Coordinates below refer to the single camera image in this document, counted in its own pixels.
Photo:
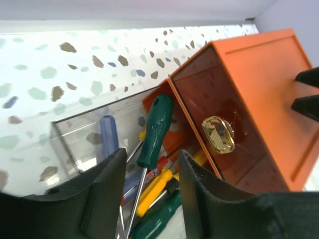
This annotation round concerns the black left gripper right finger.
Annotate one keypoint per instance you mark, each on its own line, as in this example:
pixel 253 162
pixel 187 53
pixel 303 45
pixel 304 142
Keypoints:
pixel 214 209

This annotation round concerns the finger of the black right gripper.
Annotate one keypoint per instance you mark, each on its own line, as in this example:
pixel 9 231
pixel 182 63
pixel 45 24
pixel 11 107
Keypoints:
pixel 309 77
pixel 307 106

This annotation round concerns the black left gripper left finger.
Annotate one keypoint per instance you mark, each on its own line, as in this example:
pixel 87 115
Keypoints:
pixel 85 207

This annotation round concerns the green screwdriver pointing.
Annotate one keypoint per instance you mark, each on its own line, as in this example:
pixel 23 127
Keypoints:
pixel 152 225

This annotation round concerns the blue screwdriver red collar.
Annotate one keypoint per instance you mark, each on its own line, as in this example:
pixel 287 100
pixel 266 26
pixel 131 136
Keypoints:
pixel 109 135

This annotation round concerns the orange drawer cabinet box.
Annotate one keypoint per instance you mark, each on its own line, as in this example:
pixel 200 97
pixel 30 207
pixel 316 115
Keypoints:
pixel 249 81

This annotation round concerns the clear plastic drawer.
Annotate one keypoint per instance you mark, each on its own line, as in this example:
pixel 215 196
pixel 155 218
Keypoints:
pixel 77 140

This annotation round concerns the long green screwdriver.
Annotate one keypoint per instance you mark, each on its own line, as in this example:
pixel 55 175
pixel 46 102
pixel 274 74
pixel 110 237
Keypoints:
pixel 158 123

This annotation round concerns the blue red handled screwdriver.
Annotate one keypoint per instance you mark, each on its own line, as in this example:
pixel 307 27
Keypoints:
pixel 131 183

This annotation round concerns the yellow screwdriver long shaft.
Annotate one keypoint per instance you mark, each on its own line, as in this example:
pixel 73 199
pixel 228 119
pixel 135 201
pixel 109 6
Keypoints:
pixel 199 157

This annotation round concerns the gold upper drawer knob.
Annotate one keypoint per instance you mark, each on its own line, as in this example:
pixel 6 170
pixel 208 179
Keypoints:
pixel 220 134

